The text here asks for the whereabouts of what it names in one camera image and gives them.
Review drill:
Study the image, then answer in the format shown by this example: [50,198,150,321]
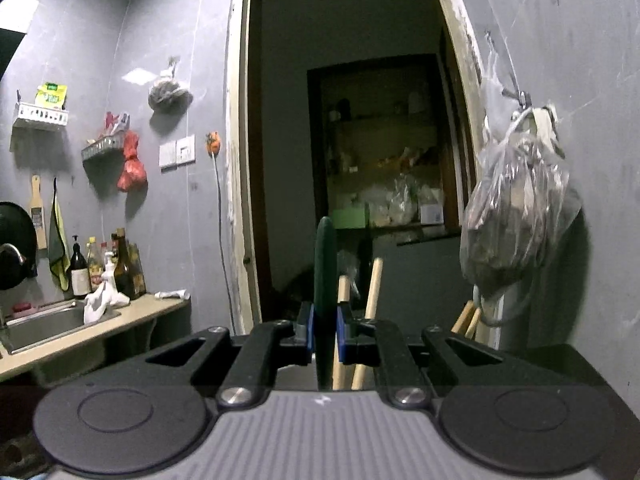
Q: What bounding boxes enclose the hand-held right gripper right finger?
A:
[336,305,597,408]

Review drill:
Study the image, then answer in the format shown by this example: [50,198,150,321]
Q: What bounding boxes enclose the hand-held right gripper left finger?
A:
[50,301,317,407]

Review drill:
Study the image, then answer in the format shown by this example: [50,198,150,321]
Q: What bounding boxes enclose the green-handled scissors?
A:
[313,215,339,392]

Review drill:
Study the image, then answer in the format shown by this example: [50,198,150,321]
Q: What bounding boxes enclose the grey metal cabinet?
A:
[369,232,469,322]

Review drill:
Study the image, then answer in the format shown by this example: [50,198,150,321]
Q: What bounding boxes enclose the green box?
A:
[331,207,370,230]

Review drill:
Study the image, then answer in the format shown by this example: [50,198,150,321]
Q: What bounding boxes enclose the clear bags of food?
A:
[369,174,419,227]

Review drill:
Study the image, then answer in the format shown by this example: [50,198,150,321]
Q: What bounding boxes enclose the kitchen counter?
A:
[0,292,192,384]

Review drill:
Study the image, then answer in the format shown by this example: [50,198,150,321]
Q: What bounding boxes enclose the wooden shelf cabinet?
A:
[306,53,464,242]

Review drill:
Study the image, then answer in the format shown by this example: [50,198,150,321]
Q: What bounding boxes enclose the dark sauce bottle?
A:
[129,242,148,296]

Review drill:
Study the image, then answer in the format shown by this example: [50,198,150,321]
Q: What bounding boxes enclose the brown glass bottle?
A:
[113,228,137,300]

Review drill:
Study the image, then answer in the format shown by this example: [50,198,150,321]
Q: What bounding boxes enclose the hanging clear plastic bag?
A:
[459,54,584,302]

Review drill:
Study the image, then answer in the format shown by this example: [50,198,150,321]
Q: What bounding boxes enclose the white glove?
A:
[82,280,131,326]

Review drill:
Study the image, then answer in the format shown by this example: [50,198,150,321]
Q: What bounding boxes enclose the white pump bottle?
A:
[101,251,120,291]

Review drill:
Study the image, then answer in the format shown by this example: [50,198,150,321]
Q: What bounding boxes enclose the yellow oil bottle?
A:
[86,236,104,294]

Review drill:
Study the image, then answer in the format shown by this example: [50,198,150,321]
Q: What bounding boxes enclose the dark bottle white label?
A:
[69,234,92,300]

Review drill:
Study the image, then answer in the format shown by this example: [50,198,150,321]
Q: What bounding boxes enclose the red plastic bag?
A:
[117,129,149,193]

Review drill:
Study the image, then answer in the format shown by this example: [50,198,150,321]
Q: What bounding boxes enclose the steel sink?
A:
[0,299,122,356]

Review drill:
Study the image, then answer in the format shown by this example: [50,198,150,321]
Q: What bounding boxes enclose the green hanging cloth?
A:
[48,177,71,292]

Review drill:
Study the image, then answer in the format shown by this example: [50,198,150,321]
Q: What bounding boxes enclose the wooden paddle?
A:
[27,174,49,251]

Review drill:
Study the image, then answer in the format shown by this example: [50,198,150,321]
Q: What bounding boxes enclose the black pan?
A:
[0,201,39,292]

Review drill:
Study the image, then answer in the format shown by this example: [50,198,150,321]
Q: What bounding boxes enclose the yellow green packet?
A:
[34,82,69,111]

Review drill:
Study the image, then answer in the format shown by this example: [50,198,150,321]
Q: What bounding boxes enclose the ceiling light panel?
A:
[0,0,40,35]

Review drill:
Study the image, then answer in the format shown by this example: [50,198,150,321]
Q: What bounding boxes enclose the thin wall cable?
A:
[212,154,237,335]

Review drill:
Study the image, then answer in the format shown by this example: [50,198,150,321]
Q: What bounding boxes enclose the grey hose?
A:
[469,280,535,329]

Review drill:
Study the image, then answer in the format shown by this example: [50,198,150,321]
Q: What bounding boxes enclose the door frame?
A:
[224,0,482,337]

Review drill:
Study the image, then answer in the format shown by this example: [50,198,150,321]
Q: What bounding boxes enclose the white wall switch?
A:
[158,134,196,170]

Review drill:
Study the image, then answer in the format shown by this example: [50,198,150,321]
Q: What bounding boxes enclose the wire wall rack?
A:
[81,132,126,163]

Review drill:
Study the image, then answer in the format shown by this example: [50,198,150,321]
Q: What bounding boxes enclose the metal wall tap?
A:
[501,87,562,134]

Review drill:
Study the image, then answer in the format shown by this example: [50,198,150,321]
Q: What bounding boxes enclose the white wall shelf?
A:
[12,102,69,129]

